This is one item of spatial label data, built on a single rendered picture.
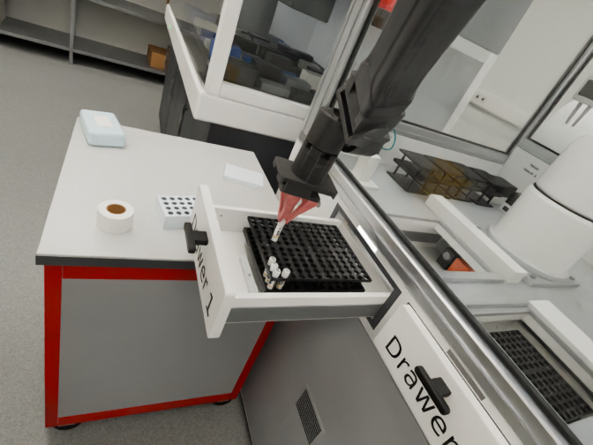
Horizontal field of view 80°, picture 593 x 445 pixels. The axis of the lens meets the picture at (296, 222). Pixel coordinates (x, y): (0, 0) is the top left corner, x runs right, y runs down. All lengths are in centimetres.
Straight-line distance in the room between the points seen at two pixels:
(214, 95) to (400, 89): 102
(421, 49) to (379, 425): 65
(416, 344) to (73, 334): 74
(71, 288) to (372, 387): 64
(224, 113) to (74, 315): 84
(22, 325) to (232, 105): 110
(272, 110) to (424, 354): 106
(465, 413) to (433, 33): 50
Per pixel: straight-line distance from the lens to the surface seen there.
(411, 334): 66
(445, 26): 36
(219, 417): 148
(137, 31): 468
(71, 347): 102
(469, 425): 63
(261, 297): 58
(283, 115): 146
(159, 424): 144
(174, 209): 87
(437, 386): 62
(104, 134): 114
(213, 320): 57
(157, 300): 90
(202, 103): 137
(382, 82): 41
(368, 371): 79
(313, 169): 54
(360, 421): 84
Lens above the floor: 129
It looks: 30 degrees down
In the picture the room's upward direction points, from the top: 25 degrees clockwise
